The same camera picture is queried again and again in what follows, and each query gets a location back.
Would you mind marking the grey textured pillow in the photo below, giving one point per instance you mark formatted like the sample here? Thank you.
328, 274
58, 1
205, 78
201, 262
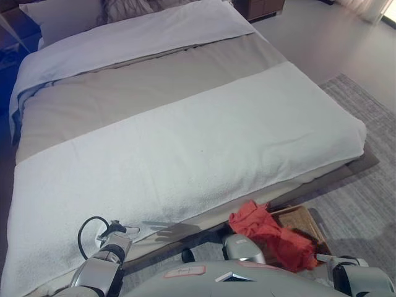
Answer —
133, 9

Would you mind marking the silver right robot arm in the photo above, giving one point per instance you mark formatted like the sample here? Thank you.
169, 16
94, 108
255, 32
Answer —
359, 275

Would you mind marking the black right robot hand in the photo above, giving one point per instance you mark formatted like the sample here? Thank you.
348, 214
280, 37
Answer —
324, 258

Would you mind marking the robot legs and torso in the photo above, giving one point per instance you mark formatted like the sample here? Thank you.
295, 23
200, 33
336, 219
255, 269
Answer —
365, 198

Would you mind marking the beige duvet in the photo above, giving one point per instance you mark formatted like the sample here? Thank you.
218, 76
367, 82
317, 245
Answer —
139, 89

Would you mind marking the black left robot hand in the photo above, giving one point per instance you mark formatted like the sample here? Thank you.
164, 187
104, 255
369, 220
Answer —
115, 228

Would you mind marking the white curtain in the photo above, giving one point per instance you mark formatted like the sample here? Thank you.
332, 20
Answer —
365, 9

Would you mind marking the brown wooden nightstand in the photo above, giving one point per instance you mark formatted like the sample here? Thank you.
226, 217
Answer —
260, 7

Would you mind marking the brown bed frame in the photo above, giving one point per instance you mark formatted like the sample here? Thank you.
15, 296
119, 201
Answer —
362, 162

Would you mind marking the brown wicker basket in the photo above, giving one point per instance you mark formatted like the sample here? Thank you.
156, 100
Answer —
298, 218

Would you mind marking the silver right robot leg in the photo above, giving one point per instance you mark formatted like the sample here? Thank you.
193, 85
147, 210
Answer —
244, 247

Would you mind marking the red cloth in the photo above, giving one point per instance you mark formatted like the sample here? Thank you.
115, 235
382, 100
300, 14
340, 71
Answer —
272, 232

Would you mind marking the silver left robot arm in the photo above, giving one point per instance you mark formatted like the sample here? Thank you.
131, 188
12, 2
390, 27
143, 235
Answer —
105, 263

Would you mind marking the beige mattress sheet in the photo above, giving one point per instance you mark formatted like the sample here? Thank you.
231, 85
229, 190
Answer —
278, 193

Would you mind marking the white folded bed sheet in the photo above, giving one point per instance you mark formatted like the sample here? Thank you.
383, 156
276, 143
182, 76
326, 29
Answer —
139, 37

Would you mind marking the silver robot torso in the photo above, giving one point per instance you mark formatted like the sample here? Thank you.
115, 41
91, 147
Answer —
216, 281

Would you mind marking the white pillow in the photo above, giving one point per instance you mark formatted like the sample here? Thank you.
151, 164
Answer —
62, 18

